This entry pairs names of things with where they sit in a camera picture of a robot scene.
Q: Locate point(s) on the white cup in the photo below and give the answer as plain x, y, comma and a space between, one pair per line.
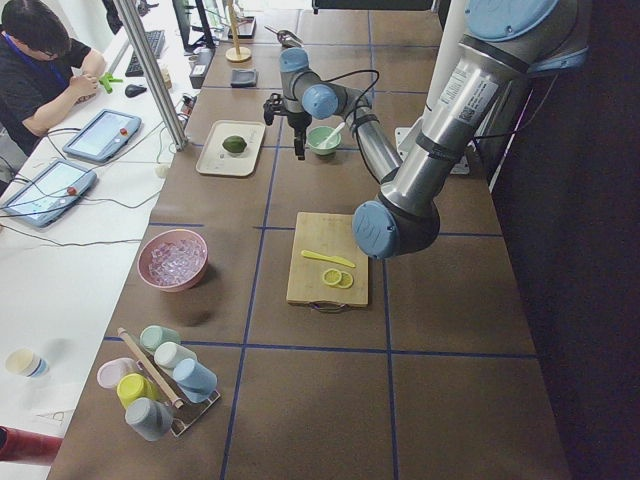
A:
169, 354

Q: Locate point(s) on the folded grey purple cloth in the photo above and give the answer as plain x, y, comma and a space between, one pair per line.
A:
243, 78

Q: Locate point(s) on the steel metal scoop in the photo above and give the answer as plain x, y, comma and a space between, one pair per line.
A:
286, 38

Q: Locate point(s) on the bamboo cutting board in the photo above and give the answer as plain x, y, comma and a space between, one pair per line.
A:
328, 234

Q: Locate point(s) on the pink bowl with ice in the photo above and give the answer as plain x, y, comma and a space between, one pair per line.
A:
173, 261

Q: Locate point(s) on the upper teach pendant tablet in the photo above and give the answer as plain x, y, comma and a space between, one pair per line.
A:
103, 136

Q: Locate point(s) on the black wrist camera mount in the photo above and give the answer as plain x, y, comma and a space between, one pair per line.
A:
272, 107

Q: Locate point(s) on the mint green cup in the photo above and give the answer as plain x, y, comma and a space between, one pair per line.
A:
153, 336

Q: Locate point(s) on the wooden cup rack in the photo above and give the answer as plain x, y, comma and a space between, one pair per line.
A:
185, 412

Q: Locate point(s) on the blue cup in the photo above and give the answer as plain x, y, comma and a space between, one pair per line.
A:
195, 380

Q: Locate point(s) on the white plastic spoon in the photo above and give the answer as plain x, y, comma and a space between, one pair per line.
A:
334, 133

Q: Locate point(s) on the green avocado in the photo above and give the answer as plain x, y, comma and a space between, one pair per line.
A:
234, 144

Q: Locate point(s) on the grey cup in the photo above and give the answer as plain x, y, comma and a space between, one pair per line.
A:
149, 418

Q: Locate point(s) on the lower teach pendant tablet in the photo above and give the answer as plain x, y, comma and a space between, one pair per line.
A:
42, 200

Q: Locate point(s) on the teach pendant tablet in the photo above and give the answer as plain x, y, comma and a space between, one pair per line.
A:
103, 136
42, 200

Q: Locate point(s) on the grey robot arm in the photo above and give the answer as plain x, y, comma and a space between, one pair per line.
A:
503, 41
305, 97

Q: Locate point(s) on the seated person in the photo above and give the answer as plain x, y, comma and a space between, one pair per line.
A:
44, 72

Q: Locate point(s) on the round wooden stand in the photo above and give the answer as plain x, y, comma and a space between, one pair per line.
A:
237, 53

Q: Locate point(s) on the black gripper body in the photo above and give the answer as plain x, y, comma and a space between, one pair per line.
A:
299, 124

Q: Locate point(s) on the pink cup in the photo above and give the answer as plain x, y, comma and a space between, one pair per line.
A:
110, 373

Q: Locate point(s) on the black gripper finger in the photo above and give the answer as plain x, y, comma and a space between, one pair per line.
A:
297, 144
301, 147

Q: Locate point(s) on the yellow plastic knife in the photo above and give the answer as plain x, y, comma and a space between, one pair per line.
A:
308, 254

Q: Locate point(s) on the black framed tray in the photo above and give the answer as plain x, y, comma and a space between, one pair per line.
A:
246, 29

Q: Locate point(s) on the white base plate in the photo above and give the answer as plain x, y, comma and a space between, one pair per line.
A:
406, 141

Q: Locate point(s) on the yellow cup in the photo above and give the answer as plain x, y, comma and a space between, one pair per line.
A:
134, 386

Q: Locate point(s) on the aluminium frame post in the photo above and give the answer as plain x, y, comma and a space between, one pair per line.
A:
134, 28

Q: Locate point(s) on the paper cup on desk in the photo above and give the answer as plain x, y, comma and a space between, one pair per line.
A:
27, 363

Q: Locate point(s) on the cream rabbit tray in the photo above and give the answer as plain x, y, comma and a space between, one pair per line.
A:
214, 159

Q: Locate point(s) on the lower lemon slice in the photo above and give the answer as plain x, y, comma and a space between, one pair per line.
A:
346, 280

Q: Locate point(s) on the green plastic clamp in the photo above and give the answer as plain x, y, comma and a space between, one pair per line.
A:
107, 80

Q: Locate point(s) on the black computer mouse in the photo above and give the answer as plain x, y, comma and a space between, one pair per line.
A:
132, 90

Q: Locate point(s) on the mint green bowl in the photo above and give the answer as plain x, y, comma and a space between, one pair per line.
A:
317, 140

